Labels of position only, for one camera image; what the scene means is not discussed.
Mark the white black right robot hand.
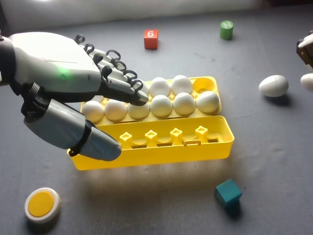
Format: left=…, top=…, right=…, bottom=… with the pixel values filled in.
left=295, top=30, right=313, bottom=93

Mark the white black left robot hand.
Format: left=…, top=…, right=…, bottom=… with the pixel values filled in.
left=8, top=31, right=150, bottom=162

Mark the yellow egg carton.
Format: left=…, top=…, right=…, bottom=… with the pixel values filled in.
left=67, top=75, right=235, bottom=171

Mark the green cylinder with letter N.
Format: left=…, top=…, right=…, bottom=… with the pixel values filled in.
left=219, top=20, right=234, bottom=41

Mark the grey table cloth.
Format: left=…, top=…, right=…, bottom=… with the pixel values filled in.
left=0, top=7, right=313, bottom=235

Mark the red block with number six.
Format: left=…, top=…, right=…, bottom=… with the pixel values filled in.
left=143, top=29, right=159, bottom=50

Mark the teal toy block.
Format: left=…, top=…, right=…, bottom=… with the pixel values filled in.
left=214, top=178, right=243, bottom=209

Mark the yellow button in white ring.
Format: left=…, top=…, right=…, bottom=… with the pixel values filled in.
left=24, top=187, right=62, bottom=224

